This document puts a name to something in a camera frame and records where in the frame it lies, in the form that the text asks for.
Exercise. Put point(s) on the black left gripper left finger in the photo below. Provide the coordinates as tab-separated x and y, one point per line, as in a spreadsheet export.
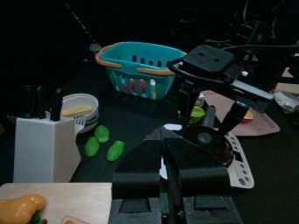
136	172

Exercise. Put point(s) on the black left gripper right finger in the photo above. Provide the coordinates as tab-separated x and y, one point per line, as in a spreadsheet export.
194	180

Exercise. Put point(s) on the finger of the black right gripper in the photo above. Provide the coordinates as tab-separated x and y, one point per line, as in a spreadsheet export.
235	115
188	102

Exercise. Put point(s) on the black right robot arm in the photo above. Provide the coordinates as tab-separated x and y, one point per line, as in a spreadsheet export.
256	29

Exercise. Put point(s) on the red yellow toy fruit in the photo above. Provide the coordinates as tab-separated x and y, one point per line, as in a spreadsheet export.
247	116

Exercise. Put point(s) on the green toy lime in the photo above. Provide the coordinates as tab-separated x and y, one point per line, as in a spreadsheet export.
196	113

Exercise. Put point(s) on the pink tray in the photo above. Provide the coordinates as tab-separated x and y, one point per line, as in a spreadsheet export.
256	125

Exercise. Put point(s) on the green toy bean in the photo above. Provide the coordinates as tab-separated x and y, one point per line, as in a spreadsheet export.
115	150
102	133
91	146

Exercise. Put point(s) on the black toy frying pan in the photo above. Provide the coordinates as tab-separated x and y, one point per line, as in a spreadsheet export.
212	144

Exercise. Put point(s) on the pale clutter beyond table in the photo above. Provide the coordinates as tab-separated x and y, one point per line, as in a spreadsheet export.
286	100

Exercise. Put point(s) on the red toy food in basket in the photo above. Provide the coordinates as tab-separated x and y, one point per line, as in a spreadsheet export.
132	85

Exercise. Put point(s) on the wooden cutting board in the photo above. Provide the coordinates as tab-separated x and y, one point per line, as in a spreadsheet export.
78	198

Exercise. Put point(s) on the white plastic fork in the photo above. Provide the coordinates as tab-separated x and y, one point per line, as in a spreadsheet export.
79	121

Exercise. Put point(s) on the orange toy food slice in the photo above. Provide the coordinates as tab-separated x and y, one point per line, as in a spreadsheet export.
74	220

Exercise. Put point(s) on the white knife block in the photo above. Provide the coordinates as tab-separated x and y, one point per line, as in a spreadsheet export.
43	148

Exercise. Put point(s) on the yellow toy food stick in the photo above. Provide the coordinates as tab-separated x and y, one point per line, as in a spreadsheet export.
78	110

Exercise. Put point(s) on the white bowl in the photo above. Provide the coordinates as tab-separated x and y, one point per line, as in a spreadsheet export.
83	100

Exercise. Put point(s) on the green toy vegetable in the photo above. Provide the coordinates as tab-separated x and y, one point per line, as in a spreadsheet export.
35	218

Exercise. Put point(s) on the orange toy squash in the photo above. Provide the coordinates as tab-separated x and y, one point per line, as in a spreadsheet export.
19	208

